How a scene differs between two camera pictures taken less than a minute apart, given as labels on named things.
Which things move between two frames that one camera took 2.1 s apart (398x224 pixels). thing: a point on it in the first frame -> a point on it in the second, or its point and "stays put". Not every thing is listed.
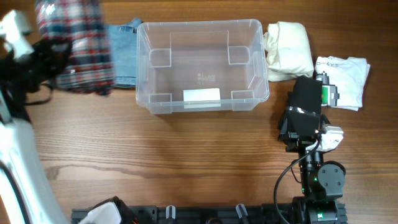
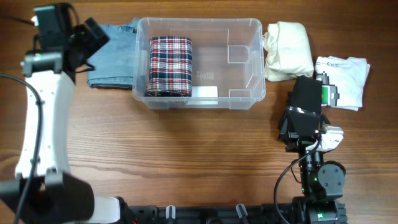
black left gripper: (54, 63) -> (96, 43)
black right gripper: (288, 132) stays put
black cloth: (306, 94) stays put
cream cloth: (288, 51) stays put
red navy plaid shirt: (91, 68) -> (170, 67)
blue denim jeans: (124, 45) stays put
